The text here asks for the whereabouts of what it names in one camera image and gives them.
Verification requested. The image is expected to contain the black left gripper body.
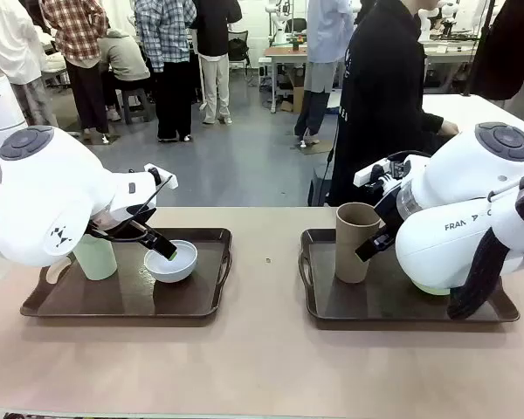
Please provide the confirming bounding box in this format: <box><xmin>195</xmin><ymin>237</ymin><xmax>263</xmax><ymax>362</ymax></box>
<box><xmin>89</xmin><ymin>204</ymin><xmax>158</xmax><ymax>244</ymax></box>

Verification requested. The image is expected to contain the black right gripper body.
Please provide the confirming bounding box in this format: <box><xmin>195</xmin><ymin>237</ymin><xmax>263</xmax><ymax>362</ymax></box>
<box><xmin>373</xmin><ymin>184</ymin><xmax>405</xmax><ymax>237</ymax></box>

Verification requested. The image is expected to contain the brown tall cup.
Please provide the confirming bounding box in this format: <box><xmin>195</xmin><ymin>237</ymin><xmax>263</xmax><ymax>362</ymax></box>
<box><xmin>334</xmin><ymin>202</ymin><xmax>383</xmax><ymax>285</ymax></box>

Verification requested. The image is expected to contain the white bowl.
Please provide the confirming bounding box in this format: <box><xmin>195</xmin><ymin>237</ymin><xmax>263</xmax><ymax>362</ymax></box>
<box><xmin>143</xmin><ymin>238</ymin><xmax>199</xmax><ymax>285</ymax></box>

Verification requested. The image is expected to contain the light green tall cup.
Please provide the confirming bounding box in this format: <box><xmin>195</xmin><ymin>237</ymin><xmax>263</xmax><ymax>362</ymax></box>
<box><xmin>73</xmin><ymin>233</ymin><xmax>119</xmax><ymax>281</ymax></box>

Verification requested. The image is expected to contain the mint green bowl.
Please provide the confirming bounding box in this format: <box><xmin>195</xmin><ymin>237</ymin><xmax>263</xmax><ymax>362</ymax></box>
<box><xmin>411</xmin><ymin>278</ymin><xmax>453</xmax><ymax>299</ymax></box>

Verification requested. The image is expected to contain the black-sleeved right forearm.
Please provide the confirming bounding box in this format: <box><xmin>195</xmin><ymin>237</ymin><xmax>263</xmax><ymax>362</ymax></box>
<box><xmin>417</xmin><ymin>111</ymin><xmax>446</xmax><ymax>137</ymax></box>

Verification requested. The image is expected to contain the dark brown serving tray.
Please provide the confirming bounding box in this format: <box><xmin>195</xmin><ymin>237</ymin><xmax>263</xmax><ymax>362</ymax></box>
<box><xmin>299</xmin><ymin>227</ymin><xmax>521</xmax><ymax>330</ymax></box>
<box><xmin>19</xmin><ymin>227</ymin><xmax>234</xmax><ymax>319</ymax></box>

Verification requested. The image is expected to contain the dark grey floor bin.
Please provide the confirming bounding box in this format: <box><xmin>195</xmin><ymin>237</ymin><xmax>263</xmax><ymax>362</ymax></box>
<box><xmin>307</xmin><ymin>165</ymin><xmax>334</xmax><ymax>208</ymax></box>

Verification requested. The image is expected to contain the person in black shirt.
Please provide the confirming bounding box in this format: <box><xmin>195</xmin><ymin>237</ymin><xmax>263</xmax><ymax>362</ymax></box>
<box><xmin>330</xmin><ymin>0</ymin><xmax>460</xmax><ymax>207</ymax></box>

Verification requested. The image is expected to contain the grey plastic stool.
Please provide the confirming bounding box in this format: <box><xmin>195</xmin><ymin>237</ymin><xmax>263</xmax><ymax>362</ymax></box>
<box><xmin>121</xmin><ymin>86</ymin><xmax>152</xmax><ymax>126</ymax></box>

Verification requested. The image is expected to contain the cardboard box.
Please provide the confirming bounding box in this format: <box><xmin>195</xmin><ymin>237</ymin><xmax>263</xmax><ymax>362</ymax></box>
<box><xmin>279</xmin><ymin>84</ymin><xmax>307</xmax><ymax>115</ymax></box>

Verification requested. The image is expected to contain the seated person in grey hoodie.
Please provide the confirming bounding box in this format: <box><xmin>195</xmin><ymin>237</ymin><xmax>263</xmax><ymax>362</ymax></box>
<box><xmin>97</xmin><ymin>27</ymin><xmax>152</xmax><ymax>122</ymax></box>

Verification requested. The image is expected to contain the white cylindrical air purifier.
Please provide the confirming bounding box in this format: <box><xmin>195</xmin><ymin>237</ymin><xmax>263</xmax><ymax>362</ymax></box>
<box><xmin>0</xmin><ymin>72</ymin><xmax>29</xmax><ymax>182</ymax></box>

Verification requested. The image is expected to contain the person in light blue shirt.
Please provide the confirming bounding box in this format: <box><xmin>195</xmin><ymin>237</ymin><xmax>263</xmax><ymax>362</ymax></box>
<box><xmin>293</xmin><ymin>0</ymin><xmax>357</xmax><ymax>146</ymax></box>

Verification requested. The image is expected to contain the person in blue plaid shirt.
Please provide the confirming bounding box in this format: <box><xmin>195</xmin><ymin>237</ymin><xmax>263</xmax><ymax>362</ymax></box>
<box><xmin>134</xmin><ymin>0</ymin><xmax>198</xmax><ymax>143</ymax></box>

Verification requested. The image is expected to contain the black tripod pole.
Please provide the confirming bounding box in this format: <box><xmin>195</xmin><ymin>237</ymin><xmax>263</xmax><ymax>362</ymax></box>
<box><xmin>461</xmin><ymin>0</ymin><xmax>495</xmax><ymax>98</ymax></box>

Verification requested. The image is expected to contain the wooden-top work table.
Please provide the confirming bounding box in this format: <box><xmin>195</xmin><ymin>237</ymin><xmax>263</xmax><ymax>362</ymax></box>
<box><xmin>263</xmin><ymin>45</ymin><xmax>309</xmax><ymax>113</ymax></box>

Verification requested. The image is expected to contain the person in red plaid shirt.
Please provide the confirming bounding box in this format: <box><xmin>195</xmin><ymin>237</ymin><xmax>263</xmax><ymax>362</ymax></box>
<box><xmin>38</xmin><ymin>0</ymin><xmax>111</xmax><ymax>141</ymax></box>

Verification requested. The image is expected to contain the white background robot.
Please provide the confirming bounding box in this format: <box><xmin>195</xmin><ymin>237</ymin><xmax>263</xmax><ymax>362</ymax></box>
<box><xmin>417</xmin><ymin>0</ymin><xmax>460</xmax><ymax>41</ymax></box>
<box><xmin>265</xmin><ymin>0</ymin><xmax>290</xmax><ymax>45</ymax></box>

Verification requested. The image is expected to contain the person in black tee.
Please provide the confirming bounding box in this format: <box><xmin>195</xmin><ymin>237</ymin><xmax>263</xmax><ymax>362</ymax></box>
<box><xmin>189</xmin><ymin>0</ymin><xmax>244</xmax><ymax>126</ymax></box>

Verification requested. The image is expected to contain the black office chair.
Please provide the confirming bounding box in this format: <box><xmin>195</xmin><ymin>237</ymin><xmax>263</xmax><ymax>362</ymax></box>
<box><xmin>227</xmin><ymin>38</ymin><xmax>251</xmax><ymax>72</ymax></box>

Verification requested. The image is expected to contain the person in dark jacket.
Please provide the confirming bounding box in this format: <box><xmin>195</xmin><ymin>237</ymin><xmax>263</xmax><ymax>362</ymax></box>
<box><xmin>468</xmin><ymin>0</ymin><xmax>524</xmax><ymax>127</ymax></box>

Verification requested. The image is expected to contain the person in white coat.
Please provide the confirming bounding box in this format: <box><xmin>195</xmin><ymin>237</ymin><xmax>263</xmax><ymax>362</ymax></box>
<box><xmin>0</xmin><ymin>0</ymin><xmax>60</xmax><ymax>130</ymax></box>

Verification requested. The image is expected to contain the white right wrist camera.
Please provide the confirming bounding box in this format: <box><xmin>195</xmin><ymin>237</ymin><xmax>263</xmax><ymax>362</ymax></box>
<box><xmin>353</xmin><ymin>159</ymin><xmax>414</xmax><ymax>194</ymax></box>

